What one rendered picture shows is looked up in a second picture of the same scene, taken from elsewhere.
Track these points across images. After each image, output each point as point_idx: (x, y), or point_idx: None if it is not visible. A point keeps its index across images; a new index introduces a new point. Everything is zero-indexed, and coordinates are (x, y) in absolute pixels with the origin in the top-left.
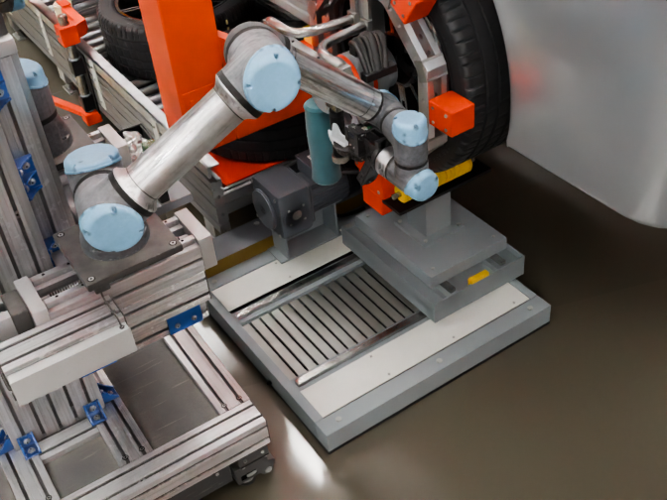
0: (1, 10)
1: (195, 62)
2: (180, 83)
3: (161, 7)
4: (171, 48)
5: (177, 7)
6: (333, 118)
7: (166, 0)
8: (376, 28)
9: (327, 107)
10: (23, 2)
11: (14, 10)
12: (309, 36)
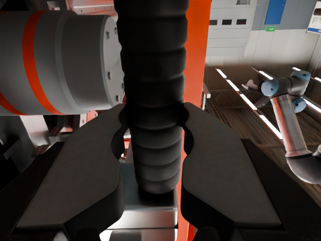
0: (283, 85)
1: (187, 19)
2: (207, 2)
3: (202, 75)
4: (204, 40)
5: (190, 72)
6: (176, 171)
7: (197, 79)
8: (21, 147)
9: (108, 39)
10: (271, 88)
11: (277, 83)
12: (127, 132)
